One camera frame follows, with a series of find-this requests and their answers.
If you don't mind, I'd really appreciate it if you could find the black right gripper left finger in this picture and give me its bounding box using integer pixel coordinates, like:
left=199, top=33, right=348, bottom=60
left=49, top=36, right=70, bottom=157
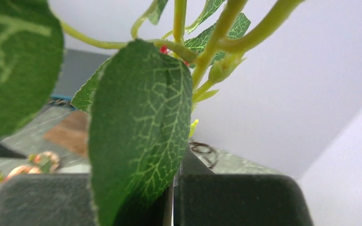
left=0, top=174, right=169, bottom=226

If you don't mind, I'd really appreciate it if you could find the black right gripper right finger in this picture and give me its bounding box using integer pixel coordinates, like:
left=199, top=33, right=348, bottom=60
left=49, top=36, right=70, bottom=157
left=173, top=149, right=313, bottom=226

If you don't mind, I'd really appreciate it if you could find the brown satin ribbon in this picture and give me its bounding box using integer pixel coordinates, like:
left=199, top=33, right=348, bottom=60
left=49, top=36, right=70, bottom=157
left=189, top=141, right=219, bottom=169

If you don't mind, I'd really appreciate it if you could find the pink flower bouquet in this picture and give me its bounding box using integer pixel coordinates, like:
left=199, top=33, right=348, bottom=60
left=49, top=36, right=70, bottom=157
left=0, top=151, right=60, bottom=184

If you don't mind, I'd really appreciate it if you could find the brown wooden board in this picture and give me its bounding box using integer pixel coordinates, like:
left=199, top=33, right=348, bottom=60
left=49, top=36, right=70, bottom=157
left=43, top=110, right=88, bottom=158

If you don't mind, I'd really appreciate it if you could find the grey network switch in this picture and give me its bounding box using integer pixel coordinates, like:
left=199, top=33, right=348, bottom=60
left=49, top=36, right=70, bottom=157
left=48, top=49, right=109, bottom=108

